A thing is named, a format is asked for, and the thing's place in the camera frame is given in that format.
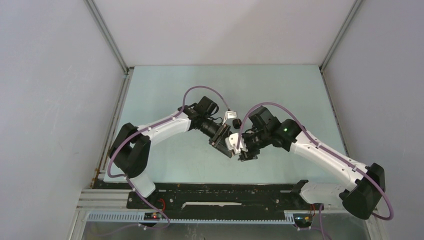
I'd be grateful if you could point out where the right aluminium frame post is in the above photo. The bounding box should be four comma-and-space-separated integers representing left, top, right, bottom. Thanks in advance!
319, 0, 365, 73

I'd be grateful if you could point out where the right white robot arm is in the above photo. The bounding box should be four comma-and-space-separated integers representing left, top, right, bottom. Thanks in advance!
228, 102, 394, 221

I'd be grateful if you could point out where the left aluminium frame post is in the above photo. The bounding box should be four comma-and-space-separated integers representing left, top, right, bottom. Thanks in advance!
83, 0, 130, 74

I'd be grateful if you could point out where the aluminium frame post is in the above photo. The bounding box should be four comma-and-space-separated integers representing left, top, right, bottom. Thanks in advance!
319, 0, 365, 73
83, 0, 130, 74

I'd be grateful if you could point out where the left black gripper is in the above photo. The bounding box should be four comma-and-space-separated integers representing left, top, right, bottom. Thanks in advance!
199, 116, 232, 158

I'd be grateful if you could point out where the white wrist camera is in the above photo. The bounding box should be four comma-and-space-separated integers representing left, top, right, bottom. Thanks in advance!
223, 110, 238, 122
225, 132, 248, 155

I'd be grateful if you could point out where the black mounting base rail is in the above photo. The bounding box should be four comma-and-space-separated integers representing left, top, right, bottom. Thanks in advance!
90, 180, 332, 221

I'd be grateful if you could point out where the black gold-striped charging case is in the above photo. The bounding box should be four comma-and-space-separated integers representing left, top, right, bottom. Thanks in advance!
232, 118, 242, 130

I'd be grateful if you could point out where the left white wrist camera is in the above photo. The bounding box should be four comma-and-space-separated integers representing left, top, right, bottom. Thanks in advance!
223, 110, 238, 122

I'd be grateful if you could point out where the grey slotted cable duct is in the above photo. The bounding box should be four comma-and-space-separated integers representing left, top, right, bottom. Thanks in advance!
86, 211, 295, 225

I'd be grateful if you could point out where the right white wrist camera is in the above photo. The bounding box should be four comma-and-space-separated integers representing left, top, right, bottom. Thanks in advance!
225, 132, 248, 155

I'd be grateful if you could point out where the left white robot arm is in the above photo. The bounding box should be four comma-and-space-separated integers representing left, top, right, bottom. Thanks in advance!
108, 96, 234, 208

